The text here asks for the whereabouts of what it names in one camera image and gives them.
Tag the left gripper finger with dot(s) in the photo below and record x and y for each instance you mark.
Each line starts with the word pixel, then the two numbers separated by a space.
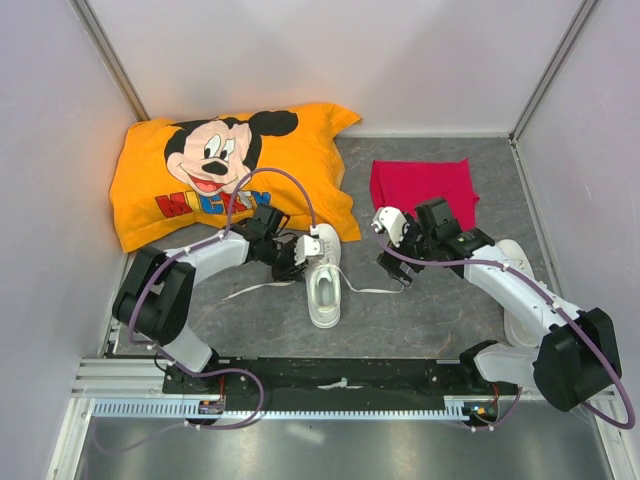
pixel 297 271
pixel 283 274

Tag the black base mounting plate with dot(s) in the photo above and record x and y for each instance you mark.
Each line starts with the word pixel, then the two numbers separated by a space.
pixel 327 382

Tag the aluminium rail frame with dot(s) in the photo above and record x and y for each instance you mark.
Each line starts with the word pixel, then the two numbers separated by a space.
pixel 531 441

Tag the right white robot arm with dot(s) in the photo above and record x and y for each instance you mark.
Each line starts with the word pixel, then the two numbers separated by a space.
pixel 572 354

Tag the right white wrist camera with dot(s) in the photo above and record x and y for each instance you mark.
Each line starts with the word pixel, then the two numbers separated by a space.
pixel 396 229

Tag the red folded cloth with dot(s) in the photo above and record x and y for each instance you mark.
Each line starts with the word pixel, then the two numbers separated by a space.
pixel 405 185

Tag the orange Mickey Mouse pillow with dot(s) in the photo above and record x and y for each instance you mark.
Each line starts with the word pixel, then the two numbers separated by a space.
pixel 211 171

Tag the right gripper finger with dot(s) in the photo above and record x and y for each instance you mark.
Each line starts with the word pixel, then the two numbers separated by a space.
pixel 390 264
pixel 405 273

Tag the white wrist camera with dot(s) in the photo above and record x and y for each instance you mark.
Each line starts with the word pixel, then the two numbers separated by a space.
pixel 308 247
pixel 396 229

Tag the grey slotted cable duct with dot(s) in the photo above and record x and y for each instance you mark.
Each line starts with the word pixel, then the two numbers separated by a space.
pixel 446 410

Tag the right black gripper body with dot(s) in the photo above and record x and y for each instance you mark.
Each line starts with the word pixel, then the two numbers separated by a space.
pixel 416 244

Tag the white sneaker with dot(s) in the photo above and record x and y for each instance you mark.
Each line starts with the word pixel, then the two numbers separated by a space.
pixel 323 276
pixel 516 333

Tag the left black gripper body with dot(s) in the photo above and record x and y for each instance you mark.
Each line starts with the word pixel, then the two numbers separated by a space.
pixel 277 254

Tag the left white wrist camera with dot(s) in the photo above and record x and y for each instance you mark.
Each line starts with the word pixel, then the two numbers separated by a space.
pixel 308 247

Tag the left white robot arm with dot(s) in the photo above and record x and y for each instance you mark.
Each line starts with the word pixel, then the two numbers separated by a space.
pixel 156 293

